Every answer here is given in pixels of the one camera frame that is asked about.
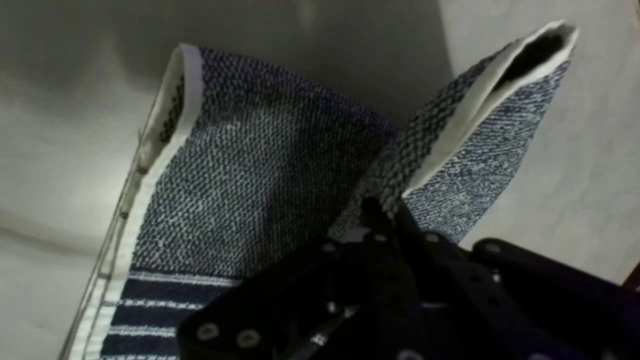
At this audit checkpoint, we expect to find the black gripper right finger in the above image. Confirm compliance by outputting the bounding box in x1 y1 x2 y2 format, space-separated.
398 200 640 360

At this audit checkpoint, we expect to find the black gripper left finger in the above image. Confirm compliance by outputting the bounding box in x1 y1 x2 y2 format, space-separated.
176 199 427 360

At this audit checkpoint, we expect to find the blue striped towel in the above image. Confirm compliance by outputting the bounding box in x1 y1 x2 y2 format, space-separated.
58 18 580 360

